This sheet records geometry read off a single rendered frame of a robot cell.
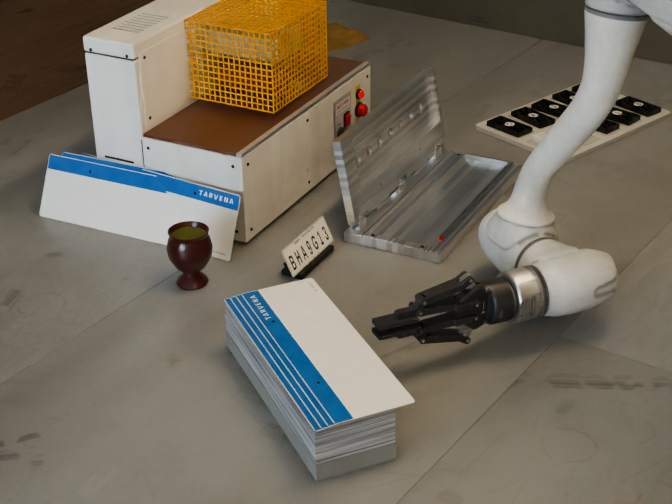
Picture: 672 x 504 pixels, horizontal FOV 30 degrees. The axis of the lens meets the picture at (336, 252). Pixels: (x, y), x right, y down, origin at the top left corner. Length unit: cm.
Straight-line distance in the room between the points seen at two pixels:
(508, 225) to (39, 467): 89
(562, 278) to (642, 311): 24
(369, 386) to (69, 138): 133
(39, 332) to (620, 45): 109
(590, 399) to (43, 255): 109
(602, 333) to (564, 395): 20
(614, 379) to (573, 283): 17
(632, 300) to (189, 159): 88
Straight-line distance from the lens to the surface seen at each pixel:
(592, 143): 291
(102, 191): 257
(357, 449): 186
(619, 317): 227
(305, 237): 238
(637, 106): 310
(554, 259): 213
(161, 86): 252
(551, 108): 305
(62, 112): 316
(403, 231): 246
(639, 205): 266
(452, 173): 270
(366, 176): 250
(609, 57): 200
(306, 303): 209
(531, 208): 221
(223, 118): 254
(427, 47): 349
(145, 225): 251
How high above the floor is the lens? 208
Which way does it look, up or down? 29 degrees down
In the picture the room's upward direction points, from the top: 1 degrees counter-clockwise
